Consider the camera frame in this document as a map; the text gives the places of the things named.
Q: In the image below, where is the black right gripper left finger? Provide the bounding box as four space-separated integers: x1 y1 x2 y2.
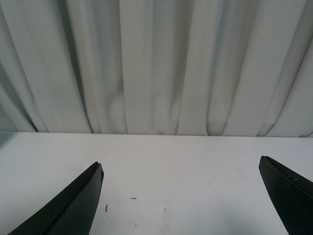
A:
10 162 104 235

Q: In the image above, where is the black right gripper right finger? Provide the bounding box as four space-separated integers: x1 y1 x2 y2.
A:
259 156 313 235

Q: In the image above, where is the grey pleated curtain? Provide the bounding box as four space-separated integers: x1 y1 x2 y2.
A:
0 0 313 137

